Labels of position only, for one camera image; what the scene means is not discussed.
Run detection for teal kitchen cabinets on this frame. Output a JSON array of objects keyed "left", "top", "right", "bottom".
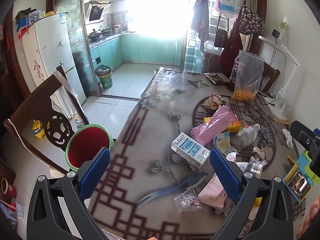
[{"left": 89, "top": 33, "right": 183, "bottom": 68}]

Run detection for pink plastic bag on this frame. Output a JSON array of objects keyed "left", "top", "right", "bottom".
[{"left": 191, "top": 105, "right": 240, "bottom": 146}]

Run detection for white refrigerator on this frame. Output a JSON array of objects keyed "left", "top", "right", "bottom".
[{"left": 22, "top": 12, "right": 87, "bottom": 120}]

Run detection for pink printed bag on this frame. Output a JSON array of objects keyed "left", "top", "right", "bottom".
[{"left": 229, "top": 55, "right": 241, "bottom": 82}]

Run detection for black hanging bag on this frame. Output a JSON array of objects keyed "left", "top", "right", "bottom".
[{"left": 214, "top": 29, "right": 229, "bottom": 48}]

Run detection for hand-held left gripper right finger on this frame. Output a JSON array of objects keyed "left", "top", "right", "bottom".
[{"left": 209, "top": 148, "right": 293, "bottom": 240}]

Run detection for person's right hand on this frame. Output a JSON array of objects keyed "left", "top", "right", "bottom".
[{"left": 296, "top": 200, "right": 318, "bottom": 239}]

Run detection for carved wooden chair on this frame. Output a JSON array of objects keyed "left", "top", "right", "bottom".
[{"left": 3, "top": 70, "right": 88, "bottom": 174}]

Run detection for small clear plastic wrapper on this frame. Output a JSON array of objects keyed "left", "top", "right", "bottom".
[{"left": 174, "top": 191, "right": 202, "bottom": 208}]

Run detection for letter print bag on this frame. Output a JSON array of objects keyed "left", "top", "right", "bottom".
[{"left": 238, "top": 0, "right": 265, "bottom": 36}]

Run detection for silver foil wrapper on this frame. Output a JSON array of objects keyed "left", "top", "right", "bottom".
[{"left": 235, "top": 156, "right": 267, "bottom": 178}]

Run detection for clear zip bag orange snacks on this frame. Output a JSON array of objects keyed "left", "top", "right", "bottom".
[{"left": 232, "top": 50, "right": 264, "bottom": 102}]

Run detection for blue red box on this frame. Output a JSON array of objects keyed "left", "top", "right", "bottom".
[{"left": 16, "top": 21, "right": 34, "bottom": 39}]

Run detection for white tissue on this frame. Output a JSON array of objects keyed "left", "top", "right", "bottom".
[{"left": 282, "top": 128, "right": 294, "bottom": 148}]

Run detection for pink paper packet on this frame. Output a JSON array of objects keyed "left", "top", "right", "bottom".
[{"left": 197, "top": 173, "right": 227, "bottom": 209}]

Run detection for blue yellow toy box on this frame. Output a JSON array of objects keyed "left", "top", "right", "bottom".
[{"left": 282, "top": 150, "right": 314, "bottom": 203}]

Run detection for red white wrappers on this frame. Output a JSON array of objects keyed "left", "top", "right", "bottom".
[{"left": 203, "top": 93, "right": 223, "bottom": 110}]

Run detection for clear plastic box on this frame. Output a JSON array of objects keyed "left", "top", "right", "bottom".
[{"left": 26, "top": 10, "right": 42, "bottom": 23}]

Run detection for plain wooden chair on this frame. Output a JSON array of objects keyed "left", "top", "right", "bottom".
[{"left": 259, "top": 62, "right": 281, "bottom": 93}]

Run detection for black cable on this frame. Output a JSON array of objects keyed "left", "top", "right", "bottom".
[{"left": 257, "top": 90, "right": 277, "bottom": 106}]

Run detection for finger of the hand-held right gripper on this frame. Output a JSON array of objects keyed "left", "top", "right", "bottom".
[{"left": 290, "top": 120, "right": 320, "bottom": 155}]

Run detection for white desk lamp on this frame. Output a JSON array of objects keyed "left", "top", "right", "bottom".
[{"left": 258, "top": 35, "right": 300, "bottom": 123}]

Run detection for dark brown patterned box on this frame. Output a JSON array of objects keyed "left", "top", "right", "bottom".
[{"left": 203, "top": 72, "right": 231, "bottom": 86}]

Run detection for range hood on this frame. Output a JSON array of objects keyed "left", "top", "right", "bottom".
[{"left": 85, "top": 0, "right": 112, "bottom": 22}]

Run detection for yellow toy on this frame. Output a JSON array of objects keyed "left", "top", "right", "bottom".
[{"left": 32, "top": 119, "right": 46, "bottom": 138}]

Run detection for floral tablecloth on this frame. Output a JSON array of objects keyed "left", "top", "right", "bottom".
[{"left": 87, "top": 66, "right": 308, "bottom": 240}]

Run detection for white blue milk carton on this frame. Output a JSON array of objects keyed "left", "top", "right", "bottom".
[{"left": 171, "top": 132, "right": 210, "bottom": 168}]

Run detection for red bucket green rim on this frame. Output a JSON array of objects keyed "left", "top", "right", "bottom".
[{"left": 65, "top": 124, "right": 115, "bottom": 171}]

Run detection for crushed clear plastic bottle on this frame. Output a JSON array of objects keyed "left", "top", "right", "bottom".
[{"left": 230, "top": 124, "right": 261, "bottom": 148}]

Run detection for green trash bin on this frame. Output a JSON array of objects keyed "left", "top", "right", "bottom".
[{"left": 95, "top": 65, "right": 113, "bottom": 89}]

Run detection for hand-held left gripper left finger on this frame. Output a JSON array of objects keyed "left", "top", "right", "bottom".
[{"left": 27, "top": 147, "right": 111, "bottom": 240}]

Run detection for white bead string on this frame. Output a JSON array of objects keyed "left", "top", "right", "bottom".
[{"left": 7, "top": 118, "right": 44, "bottom": 162}]

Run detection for blue white cartoon bag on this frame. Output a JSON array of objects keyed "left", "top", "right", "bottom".
[{"left": 215, "top": 0, "right": 236, "bottom": 14}]

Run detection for yellow snack packet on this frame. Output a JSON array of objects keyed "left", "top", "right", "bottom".
[{"left": 204, "top": 117, "right": 248, "bottom": 133}]

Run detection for light blue white wrapper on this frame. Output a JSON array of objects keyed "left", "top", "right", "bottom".
[{"left": 212, "top": 131, "right": 238, "bottom": 157}]

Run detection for brown paper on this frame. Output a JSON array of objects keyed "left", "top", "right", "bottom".
[{"left": 252, "top": 146, "right": 268, "bottom": 161}]

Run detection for dark red garment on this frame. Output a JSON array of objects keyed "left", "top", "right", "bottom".
[{"left": 219, "top": 5, "right": 245, "bottom": 73}]

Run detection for red cap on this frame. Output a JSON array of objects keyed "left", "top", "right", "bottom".
[{"left": 0, "top": 177, "right": 17, "bottom": 197}]

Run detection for dark green cloth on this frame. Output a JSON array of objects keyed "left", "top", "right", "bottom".
[{"left": 15, "top": 9, "right": 38, "bottom": 24}]

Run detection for blue red hanging cloth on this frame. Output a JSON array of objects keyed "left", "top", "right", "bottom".
[{"left": 190, "top": 0, "right": 210, "bottom": 53}]

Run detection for black wok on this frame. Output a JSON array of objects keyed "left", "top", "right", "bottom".
[{"left": 87, "top": 29, "right": 112, "bottom": 40}]

